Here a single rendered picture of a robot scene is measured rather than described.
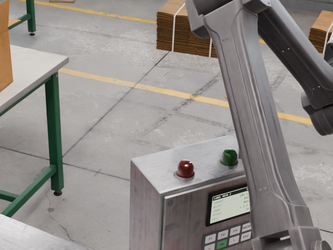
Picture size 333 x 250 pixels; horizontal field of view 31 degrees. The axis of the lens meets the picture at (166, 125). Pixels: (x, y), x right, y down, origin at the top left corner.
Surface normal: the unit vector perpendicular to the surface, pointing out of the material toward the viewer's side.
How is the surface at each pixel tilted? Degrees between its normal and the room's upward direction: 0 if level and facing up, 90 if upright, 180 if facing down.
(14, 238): 0
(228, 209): 90
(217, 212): 90
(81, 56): 0
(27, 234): 0
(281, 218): 60
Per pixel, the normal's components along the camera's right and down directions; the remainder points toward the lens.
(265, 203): -0.59, -0.16
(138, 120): 0.04, -0.87
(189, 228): 0.47, 0.45
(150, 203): -0.89, 0.19
